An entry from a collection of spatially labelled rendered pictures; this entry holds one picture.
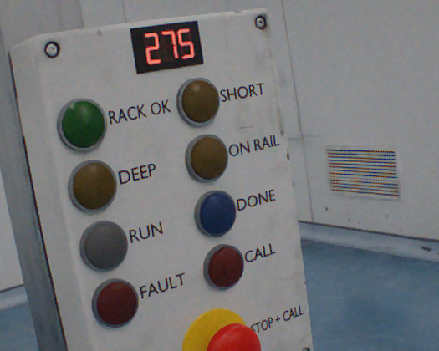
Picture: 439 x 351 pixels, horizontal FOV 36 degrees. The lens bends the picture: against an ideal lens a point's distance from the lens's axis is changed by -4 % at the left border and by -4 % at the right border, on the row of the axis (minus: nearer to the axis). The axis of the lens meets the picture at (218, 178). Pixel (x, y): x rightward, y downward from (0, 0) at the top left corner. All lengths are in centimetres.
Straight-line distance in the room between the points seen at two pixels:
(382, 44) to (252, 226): 335
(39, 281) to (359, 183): 364
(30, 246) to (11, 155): 6
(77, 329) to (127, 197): 9
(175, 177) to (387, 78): 339
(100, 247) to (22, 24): 15
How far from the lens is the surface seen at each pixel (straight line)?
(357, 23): 390
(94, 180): 40
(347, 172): 412
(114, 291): 42
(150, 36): 43
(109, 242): 41
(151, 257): 43
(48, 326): 50
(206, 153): 44
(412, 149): 376
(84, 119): 40
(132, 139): 42
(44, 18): 47
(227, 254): 45
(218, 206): 45
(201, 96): 44
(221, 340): 44
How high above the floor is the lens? 118
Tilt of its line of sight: 9 degrees down
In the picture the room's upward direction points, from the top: 9 degrees counter-clockwise
